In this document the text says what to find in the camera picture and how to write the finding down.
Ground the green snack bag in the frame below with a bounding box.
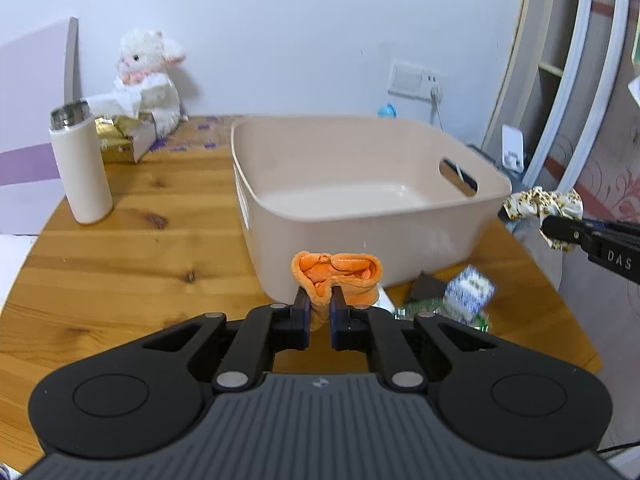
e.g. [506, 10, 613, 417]
[393, 298, 490, 333]

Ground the yellow floral scrunchie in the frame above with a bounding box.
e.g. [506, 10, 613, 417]
[500, 186, 584, 252]

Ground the orange sock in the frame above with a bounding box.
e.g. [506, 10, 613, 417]
[291, 252, 384, 332]

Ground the black small box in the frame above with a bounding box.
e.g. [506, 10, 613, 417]
[407, 272, 447, 302]

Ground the blue white tissue pack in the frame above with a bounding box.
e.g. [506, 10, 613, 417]
[444, 266, 496, 323]

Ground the white phone stand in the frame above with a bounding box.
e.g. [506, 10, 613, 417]
[501, 125, 525, 174]

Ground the beige plastic storage basket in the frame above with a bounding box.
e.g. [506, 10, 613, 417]
[230, 116, 512, 302]

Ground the blue bird figurine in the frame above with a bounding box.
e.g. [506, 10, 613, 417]
[378, 104, 397, 118]

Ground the gold tissue box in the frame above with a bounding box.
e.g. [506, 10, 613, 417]
[86, 90, 156, 164]

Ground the cream thermos bottle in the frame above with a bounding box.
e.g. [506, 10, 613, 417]
[50, 100, 114, 224]

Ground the white plush lamb toy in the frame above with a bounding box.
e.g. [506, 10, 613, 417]
[115, 29, 186, 140]

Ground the lilac headboard panel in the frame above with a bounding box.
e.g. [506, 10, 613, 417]
[1, 18, 78, 235]

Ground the white door frame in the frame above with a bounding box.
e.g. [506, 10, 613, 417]
[520, 0, 631, 190]

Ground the white wall switch socket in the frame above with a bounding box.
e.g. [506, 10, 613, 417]
[387, 61, 447, 102]

